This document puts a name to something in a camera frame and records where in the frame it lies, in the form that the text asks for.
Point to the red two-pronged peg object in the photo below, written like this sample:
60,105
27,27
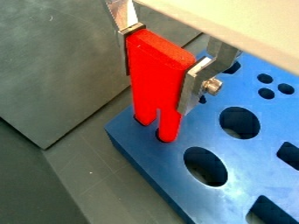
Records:
158,63

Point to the blue foam shape board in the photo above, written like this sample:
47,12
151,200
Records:
230,171

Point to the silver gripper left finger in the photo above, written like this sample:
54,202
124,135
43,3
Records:
124,20

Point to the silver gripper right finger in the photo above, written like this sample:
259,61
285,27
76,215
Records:
201,76

